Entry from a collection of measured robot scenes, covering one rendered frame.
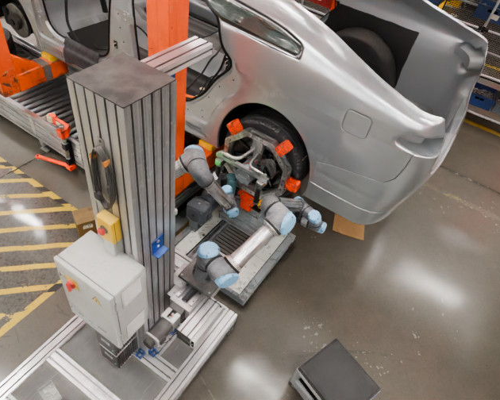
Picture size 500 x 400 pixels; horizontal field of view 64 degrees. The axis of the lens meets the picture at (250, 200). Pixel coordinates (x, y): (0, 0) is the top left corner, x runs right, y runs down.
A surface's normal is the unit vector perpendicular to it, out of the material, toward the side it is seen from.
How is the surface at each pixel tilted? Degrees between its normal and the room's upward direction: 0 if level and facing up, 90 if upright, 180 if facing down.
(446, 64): 90
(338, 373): 0
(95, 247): 0
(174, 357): 0
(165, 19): 90
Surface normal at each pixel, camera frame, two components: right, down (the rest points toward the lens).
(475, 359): 0.14, -0.69
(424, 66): -0.54, 0.54
